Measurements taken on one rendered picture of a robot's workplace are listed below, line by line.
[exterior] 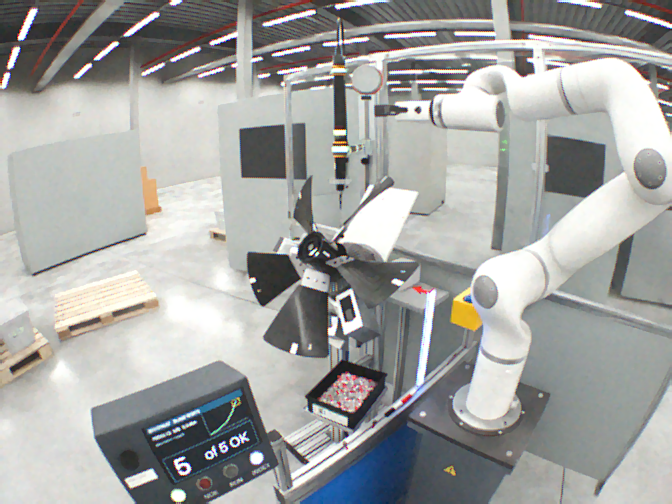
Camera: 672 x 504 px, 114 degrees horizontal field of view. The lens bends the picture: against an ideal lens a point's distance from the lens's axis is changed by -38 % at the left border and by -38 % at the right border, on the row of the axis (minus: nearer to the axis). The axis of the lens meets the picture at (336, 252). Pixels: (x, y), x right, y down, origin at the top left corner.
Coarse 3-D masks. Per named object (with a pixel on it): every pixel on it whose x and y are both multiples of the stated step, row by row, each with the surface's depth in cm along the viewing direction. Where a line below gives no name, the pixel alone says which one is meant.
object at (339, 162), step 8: (336, 48) 92; (336, 56) 92; (336, 64) 96; (336, 160) 103; (344, 160) 103; (336, 168) 104; (344, 168) 104; (336, 176) 105; (344, 176) 105; (336, 184) 106; (344, 184) 106
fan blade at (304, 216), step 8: (312, 176) 135; (304, 184) 140; (304, 192) 137; (304, 200) 136; (296, 208) 146; (304, 208) 135; (296, 216) 146; (304, 216) 136; (312, 216) 127; (304, 224) 138; (312, 224) 127
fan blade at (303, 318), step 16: (304, 288) 115; (288, 304) 113; (304, 304) 113; (320, 304) 114; (288, 320) 111; (304, 320) 111; (320, 320) 112; (272, 336) 110; (288, 336) 110; (304, 336) 110; (320, 336) 110; (288, 352) 108; (304, 352) 108; (320, 352) 108
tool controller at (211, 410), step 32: (160, 384) 48; (192, 384) 47; (224, 384) 46; (96, 416) 37; (128, 416) 38; (160, 416) 39; (192, 416) 42; (224, 416) 45; (256, 416) 49; (128, 448) 35; (160, 448) 38; (192, 448) 41; (224, 448) 45; (256, 448) 48; (128, 480) 34; (160, 480) 37; (192, 480) 40; (224, 480) 44
